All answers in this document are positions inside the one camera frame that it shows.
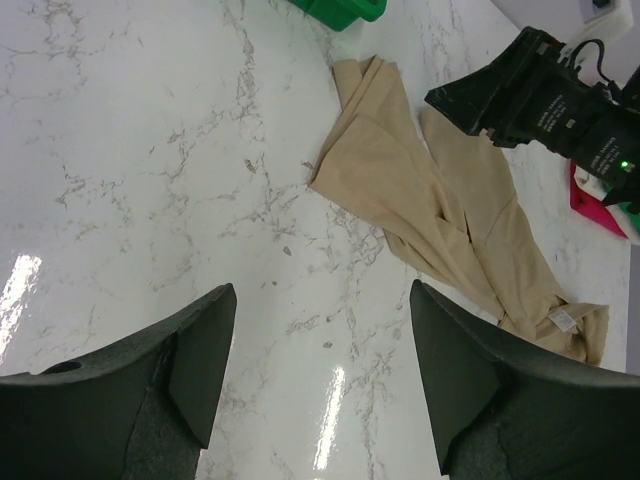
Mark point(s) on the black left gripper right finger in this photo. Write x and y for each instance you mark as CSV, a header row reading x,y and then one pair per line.
x,y
503,408

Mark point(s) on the beige t shirt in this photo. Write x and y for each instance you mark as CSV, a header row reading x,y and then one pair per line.
x,y
448,207

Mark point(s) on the green plastic bin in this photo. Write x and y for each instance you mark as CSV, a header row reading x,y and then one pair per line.
x,y
340,14

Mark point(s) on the folded green t shirt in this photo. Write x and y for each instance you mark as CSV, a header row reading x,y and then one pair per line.
x,y
627,205

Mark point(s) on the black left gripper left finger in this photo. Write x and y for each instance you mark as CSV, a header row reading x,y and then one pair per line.
x,y
142,407

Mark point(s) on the folded red t shirt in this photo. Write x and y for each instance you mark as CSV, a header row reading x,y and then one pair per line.
x,y
591,208

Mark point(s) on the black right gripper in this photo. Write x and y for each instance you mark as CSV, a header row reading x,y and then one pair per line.
x,y
529,93

